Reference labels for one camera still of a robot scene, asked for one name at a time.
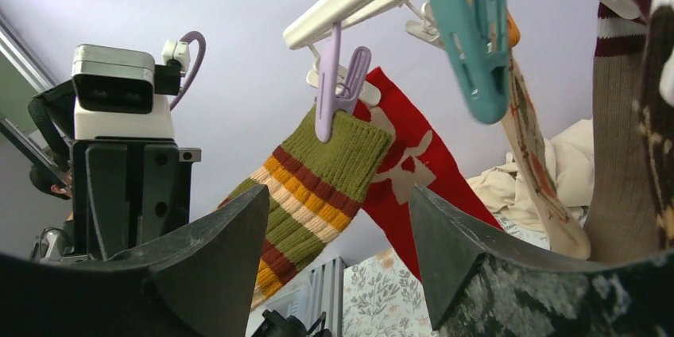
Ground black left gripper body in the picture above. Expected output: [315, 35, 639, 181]
[29, 83, 196, 263]

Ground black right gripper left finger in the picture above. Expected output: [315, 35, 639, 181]
[1, 184, 269, 336]

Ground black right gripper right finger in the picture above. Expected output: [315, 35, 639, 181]
[409, 186, 673, 336]

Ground green striped sock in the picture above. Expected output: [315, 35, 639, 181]
[227, 109, 393, 308]

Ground grey sock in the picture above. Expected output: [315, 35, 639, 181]
[584, 5, 659, 263]

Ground red bear sock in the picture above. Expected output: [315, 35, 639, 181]
[354, 67, 499, 277]

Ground beige cloth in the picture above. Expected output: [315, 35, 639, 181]
[467, 119, 595, 233]

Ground cream patterned sock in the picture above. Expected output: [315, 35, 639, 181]
[501, 55, 591, 260]

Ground lilac clothes peg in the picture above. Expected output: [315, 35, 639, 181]
[315, 22, 372, 143]

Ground argyle brown sock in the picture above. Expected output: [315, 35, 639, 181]
[636, 6, 673, 250]

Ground teal clothes peg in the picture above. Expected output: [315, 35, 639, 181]
[430, 0, 509, 124]

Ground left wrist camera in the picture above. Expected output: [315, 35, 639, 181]
[72, 41, 191, 140]

